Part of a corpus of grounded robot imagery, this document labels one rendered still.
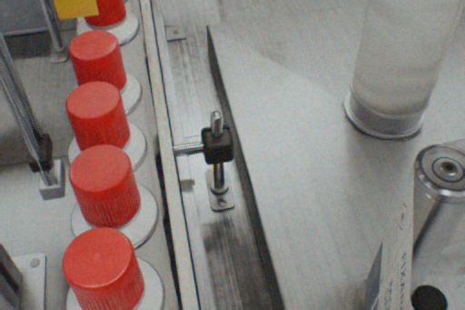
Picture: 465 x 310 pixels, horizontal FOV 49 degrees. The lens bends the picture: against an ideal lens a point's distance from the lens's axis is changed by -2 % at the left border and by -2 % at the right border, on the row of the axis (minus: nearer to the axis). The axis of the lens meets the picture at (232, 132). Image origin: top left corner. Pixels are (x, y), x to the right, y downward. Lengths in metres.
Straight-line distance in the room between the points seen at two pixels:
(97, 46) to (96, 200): 0.12
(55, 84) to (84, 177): 0.46
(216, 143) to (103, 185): 0.24
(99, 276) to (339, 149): 0.36
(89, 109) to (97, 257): 0.10
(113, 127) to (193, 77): 0.40
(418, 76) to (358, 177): 0.11
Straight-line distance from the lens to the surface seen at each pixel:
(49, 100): 0.71
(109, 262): 0.25
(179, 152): 0.51
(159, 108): 0.54
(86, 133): 0.31
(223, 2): 0.84
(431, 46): 0.50
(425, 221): 0.33
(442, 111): 0.63
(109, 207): 0.28
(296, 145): 0.55
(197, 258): 0.48
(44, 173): 0.51
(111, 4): 0.42
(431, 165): 0.32
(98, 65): 0.35
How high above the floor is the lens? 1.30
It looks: 48 degrees down
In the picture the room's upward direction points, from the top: 1 degrees counter-clockwise
